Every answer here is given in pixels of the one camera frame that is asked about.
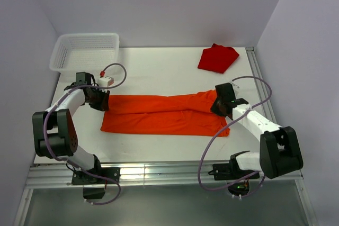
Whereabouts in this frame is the white perforated plastic basket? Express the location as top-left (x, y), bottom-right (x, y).
top-left (49, 33), bottom-right (120, 76)

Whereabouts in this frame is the red folded t-shirt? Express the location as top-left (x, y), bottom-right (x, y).
top-left (198, 43), bottom-right (239, 74)

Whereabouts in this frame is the aluminium side rail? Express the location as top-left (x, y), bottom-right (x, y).
top-left (245, 47), bottom-right (276, 123)

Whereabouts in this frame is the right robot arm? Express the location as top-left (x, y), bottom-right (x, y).
top-left (210, 83), bottom-right (304, 180)

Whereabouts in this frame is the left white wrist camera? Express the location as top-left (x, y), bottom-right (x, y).
top-left (96, 76), bottom-right (114, 87)

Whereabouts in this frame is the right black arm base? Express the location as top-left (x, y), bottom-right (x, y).
top-left (208, 162), bottom-right (260, 196)

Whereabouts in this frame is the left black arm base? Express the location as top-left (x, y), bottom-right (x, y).
top-left (71, 167), bottom-right (120, 200)

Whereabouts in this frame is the orange t-shirt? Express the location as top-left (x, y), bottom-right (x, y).
top-left (101, 90), bottom-right (230, 137)

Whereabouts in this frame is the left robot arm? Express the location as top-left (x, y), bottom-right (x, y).
top-left (32, 72), bottom-right (110, 183)

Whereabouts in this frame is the aluminium front rail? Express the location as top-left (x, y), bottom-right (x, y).
top-left (25, 160), bottom-right (302, 188)

